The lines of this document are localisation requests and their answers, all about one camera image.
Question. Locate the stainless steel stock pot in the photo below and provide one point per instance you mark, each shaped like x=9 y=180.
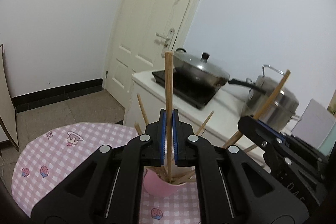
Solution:
x=280 y=112

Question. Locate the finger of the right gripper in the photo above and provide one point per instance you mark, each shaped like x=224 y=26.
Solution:
x=260 y=132

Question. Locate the white cutting board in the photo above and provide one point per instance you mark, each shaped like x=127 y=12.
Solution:
x=316 y=127

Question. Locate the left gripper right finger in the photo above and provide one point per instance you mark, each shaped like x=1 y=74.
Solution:
x=232 y=187

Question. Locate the black induction cooker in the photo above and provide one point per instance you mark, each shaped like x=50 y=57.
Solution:
x=192 y=92

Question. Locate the white panel door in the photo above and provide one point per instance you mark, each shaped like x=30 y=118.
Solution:
x=134 y=46

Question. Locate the pink plastic cup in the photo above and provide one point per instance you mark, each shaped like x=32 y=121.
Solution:
x=157 y=187

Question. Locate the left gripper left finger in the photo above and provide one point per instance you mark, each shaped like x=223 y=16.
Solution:
x=106 y=187

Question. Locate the black frying pan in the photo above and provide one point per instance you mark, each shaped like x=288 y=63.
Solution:
x=201 y=70

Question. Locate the silver door handle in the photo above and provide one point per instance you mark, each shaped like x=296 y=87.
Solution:
x=168 y=38

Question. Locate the beige leaning board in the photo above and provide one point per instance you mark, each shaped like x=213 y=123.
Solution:
x=8 y=112

